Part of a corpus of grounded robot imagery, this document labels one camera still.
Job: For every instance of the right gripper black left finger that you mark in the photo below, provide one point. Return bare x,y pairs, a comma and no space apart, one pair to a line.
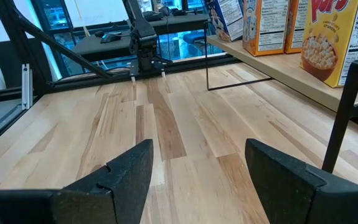
113,196

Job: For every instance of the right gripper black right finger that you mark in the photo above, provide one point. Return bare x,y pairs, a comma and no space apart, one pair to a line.
290,193

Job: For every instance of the yellow Corn Pops cereal box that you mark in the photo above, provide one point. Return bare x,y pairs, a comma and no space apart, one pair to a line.
337,40

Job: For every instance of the orange Frosted Mini Wheats box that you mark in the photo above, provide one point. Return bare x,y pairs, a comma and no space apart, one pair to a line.
295,28
266,26

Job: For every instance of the blue Frosted Flakes cereal box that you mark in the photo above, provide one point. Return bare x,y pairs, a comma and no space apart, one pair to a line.
225,18

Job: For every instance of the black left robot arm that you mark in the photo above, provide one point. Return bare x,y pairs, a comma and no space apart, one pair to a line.
143,40

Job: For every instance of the wooden shelf with black legs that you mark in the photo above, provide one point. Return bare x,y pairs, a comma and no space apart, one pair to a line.
290,74

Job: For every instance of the grey side desk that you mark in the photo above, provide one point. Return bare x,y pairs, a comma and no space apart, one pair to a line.
181,23
88,49

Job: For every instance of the black computer mouse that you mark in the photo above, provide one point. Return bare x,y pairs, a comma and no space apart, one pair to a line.
110,38

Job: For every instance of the large glass window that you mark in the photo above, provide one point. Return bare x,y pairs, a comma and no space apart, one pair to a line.
57,15

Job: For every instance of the silver aluminium bracket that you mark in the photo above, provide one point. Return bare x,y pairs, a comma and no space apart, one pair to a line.
26,85

